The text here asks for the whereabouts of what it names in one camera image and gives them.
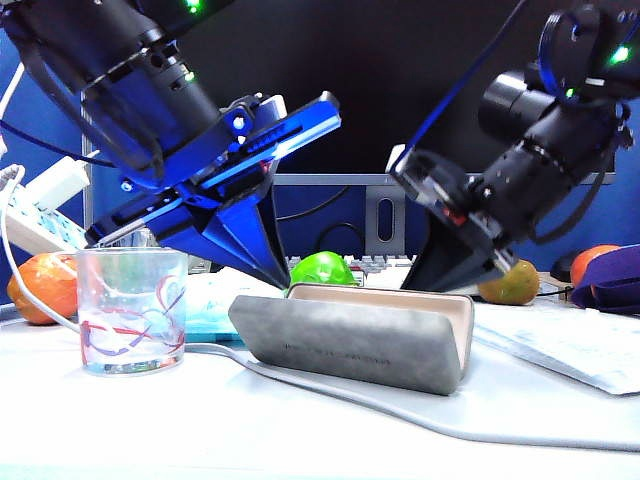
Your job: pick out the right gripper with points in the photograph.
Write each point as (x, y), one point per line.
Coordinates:
(450, 195)

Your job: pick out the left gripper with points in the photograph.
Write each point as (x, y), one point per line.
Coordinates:
(250, 165)

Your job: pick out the grey suede glasses case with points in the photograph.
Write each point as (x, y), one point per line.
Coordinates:
(350, 340)

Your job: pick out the glass cup with ribbon print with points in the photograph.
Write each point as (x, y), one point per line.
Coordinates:
(130, 350)

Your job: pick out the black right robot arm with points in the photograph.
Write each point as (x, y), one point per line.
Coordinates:
(545, 145)

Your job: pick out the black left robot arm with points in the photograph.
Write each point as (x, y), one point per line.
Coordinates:
(125, 75)

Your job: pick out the brown kiwi fruit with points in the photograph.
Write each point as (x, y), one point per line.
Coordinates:
(515, 285)

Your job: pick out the blue face mask pack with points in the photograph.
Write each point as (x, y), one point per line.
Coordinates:
(210, 305)

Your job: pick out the green apple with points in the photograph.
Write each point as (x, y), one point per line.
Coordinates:
(325, 270)

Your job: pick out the white and grey keyboard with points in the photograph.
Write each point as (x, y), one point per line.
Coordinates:
(385, 267)

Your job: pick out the black computer mouse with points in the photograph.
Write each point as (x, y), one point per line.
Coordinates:
(562, 267)

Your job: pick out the grey monitor stand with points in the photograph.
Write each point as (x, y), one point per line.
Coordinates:
(373, 225)

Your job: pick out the orange fruit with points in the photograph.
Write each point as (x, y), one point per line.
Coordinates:
(585, 262)
(45, 290)

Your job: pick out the clear plastic document folder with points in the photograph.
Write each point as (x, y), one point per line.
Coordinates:
(575, 345)

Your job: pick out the white charger adapter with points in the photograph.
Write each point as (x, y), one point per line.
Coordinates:
(56, 182)

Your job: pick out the black computer monitor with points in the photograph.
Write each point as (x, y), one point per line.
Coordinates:
(375, 75)

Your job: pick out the white power strip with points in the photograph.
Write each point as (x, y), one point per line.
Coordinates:
(30, 225)

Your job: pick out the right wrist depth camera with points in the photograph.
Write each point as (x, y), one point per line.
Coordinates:
(397, 157)

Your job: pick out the aluminium partition post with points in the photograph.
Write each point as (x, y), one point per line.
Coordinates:
(88, 200)

